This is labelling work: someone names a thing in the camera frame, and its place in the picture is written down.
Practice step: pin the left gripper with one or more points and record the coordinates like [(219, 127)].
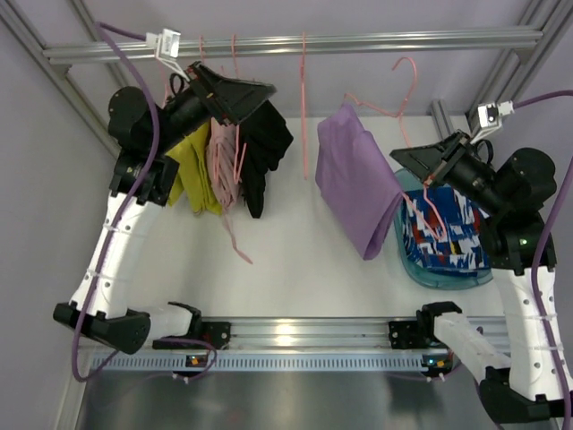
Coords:
[(208, 92)]

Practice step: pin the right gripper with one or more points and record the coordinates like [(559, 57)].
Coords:
[(448, 157)]

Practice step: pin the blue patterned trousers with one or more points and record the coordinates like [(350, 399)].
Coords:
[(440, 231)]

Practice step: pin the pink hanger of blue trousers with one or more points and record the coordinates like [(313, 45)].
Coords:
[(303, 111)]

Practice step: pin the purple trousers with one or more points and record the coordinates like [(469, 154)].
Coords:
[(356, 181)]

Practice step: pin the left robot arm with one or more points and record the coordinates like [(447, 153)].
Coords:
[(142, 180)]

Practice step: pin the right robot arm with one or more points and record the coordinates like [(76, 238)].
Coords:
[(532, 382)]

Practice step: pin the pink trousers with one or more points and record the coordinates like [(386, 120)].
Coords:
[(220, 154)]

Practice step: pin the black trousers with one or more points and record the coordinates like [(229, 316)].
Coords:
[(264, 139)]

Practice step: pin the pink hanger of black trousers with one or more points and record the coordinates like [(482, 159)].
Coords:
[(239, 151)]

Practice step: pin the yellow trousers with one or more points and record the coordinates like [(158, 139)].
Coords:
[(192, 175)]

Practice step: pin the teal plastic bin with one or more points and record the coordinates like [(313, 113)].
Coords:
[(433, 279)]

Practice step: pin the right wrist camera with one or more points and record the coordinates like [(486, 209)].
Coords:
[(489, 119)]

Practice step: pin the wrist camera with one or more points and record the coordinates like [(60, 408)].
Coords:
[(165, 46), (489, 119)]

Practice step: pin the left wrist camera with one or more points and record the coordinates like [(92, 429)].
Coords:
[(165, 46)]

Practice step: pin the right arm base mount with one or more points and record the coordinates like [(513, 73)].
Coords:
[(410, 334)]

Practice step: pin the aluminium hanging rail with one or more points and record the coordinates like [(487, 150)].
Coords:
[(423, 40)]

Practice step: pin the aluminium front rail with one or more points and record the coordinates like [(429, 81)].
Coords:
[(260, 335)]

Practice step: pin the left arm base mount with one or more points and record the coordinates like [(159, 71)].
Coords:
[(217, 334)]

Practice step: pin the grey slotted cable duct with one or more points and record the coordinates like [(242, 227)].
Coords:
[(242, 362)]

